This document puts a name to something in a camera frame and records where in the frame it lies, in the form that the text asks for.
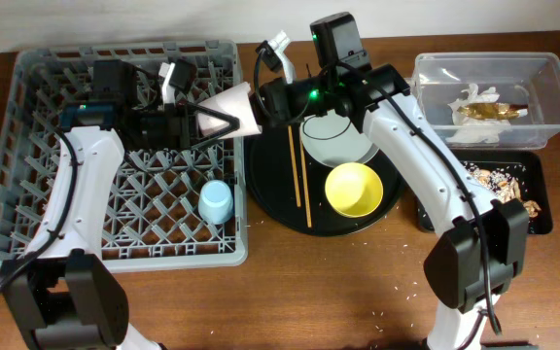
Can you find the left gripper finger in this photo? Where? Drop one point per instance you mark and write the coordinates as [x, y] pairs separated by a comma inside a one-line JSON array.
[[197, 109], [203, 136]]

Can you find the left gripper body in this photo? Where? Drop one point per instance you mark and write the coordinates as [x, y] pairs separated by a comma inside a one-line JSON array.
[[160, 129]]

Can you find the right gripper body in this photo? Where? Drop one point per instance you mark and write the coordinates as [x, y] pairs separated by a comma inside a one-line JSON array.
[[307, 96]]

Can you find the pink plastic cup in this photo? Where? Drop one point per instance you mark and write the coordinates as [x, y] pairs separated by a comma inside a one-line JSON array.
[[233, 102]]

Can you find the blue plastic cup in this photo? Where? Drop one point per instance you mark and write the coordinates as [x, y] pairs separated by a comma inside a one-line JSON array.
[[215, 204]]

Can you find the yellow bowl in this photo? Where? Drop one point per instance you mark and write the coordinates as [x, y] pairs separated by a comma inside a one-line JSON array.
[[353, 190]]

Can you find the peanut shells and rice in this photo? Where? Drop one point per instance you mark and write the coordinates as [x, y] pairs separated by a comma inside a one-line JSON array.
[[504, 186]]

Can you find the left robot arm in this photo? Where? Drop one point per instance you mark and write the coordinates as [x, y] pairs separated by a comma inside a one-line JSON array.
[[59, 292]]

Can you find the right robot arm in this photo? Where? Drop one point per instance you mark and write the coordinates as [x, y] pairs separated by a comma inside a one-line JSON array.
[[481, 240]]

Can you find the grey dishwasher rack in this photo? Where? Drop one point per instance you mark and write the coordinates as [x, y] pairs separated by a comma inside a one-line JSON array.
[[152, 220]]

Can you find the grey round plate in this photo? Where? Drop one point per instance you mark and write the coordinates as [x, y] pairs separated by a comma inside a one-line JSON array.
[[332, 140]]

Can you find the left wooden chopstick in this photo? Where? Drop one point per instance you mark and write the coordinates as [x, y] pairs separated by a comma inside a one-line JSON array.
[[294, 165]]

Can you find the wooden chopstick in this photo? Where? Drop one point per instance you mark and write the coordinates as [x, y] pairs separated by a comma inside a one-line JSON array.
[[305, 184], [294, 165]]

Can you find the round black tray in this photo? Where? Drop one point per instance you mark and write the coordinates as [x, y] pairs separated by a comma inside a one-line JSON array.
[[269, 178]]

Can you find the right wooden chopstick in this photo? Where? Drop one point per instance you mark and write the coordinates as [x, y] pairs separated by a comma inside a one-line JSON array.
[[305, 184]]

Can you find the crumpled white tissue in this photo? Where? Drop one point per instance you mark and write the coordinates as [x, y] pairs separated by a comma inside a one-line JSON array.
[[476, 131]]

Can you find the clear plastic bin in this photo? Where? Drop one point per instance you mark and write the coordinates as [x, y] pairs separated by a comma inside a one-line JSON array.
[[529, 82]]

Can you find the gold foil wrapper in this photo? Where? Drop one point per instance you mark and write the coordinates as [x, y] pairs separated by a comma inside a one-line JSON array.
[[493, 111]]

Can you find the rectangular black tray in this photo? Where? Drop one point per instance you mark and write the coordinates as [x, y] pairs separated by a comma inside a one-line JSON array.
[[527, 168]]

